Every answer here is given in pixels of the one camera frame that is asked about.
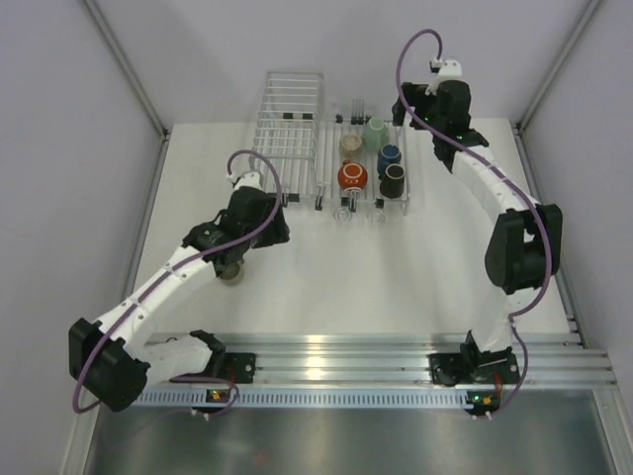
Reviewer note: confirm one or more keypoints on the dark blue mug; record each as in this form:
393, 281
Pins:
387, 155

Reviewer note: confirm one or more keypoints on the silver wire dish rack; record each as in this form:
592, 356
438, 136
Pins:
348, 204

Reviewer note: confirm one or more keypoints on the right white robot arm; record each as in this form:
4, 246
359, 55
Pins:
524, 247

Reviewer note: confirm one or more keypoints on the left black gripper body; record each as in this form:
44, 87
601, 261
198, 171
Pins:
274, 234

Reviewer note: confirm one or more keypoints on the aluminium rail frame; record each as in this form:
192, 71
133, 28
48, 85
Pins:
555, 360

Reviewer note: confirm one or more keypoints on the slotted cable duct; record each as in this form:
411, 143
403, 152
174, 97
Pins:
251, 397

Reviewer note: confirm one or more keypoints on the brown mug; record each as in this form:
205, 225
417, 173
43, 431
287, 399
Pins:
392, 185

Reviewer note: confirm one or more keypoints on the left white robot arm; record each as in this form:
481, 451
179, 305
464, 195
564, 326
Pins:
112, 357

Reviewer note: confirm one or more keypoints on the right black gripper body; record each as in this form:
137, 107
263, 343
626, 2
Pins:
423, 104

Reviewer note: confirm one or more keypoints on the tall white wire rack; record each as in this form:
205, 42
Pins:
288, 128

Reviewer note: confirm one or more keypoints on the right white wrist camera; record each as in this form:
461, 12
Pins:
443, 70

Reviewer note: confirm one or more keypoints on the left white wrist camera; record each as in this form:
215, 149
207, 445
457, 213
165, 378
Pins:
250, 179

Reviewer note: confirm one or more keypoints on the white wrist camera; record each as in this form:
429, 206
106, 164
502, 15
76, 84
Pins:
250, 179
443, 70

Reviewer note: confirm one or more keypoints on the beige speckled cup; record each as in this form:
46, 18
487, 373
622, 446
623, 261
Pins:
350, 146

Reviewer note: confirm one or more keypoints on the grey-green small cup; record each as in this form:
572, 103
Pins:
233, 274

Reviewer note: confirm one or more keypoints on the teal mug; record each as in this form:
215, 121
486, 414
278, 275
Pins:
375, 133

